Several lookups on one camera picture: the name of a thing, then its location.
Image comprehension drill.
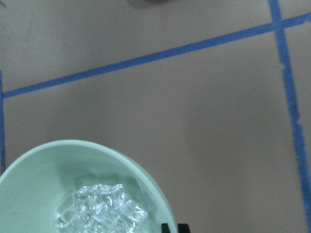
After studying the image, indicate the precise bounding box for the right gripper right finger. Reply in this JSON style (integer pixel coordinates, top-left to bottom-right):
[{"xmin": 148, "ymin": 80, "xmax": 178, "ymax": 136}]
[{"xmin": 177, "ymin": 223, "xmax": 190, "ymax": 233}]

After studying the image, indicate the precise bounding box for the green bowl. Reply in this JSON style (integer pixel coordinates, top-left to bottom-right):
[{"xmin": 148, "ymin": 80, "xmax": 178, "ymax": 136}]
[{"xmin": 0, "ymin": 140, "xmax": 177, "ymax": 233}]

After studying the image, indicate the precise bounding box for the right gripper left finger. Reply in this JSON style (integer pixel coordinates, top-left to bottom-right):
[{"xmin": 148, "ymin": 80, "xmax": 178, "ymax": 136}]
[{"xmin": 161, "ymin": 223, "xmax": 170, "ymax": 233}]

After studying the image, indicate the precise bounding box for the clear ice cubes pile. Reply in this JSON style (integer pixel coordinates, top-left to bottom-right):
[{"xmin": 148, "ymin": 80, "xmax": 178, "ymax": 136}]
[{"xmin": 54, "ymin": 183, "xmax": 148, "ymax": 233}]

